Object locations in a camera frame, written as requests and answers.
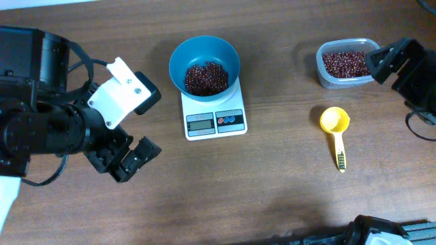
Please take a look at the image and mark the yellow measuring scoop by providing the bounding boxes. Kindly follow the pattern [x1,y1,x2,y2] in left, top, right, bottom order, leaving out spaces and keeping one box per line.
[320,107,350,173]

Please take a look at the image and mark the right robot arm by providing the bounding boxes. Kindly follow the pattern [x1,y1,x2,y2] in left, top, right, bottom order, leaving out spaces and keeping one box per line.
[343,38,435,244]

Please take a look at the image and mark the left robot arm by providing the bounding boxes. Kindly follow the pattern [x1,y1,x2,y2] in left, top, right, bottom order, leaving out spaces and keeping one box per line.
[1,26,161,220]

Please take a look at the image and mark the white digital kitchen scale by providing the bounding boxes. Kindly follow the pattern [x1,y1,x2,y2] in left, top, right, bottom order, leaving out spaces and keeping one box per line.
[181,80,248,141]

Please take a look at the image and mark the red beans in bowl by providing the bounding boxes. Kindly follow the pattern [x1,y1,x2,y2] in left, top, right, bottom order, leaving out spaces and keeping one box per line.
[184,61,229,97]

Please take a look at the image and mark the blue plastic bowl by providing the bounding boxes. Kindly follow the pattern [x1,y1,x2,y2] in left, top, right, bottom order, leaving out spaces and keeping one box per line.
[169,35,240,102]

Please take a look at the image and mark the clear plastic container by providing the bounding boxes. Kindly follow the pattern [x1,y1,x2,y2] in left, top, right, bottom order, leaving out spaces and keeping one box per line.
[316,38,380,89]

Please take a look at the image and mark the red adzuki beans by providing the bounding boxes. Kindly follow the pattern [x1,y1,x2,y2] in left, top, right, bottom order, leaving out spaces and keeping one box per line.
[322,51,371,78]

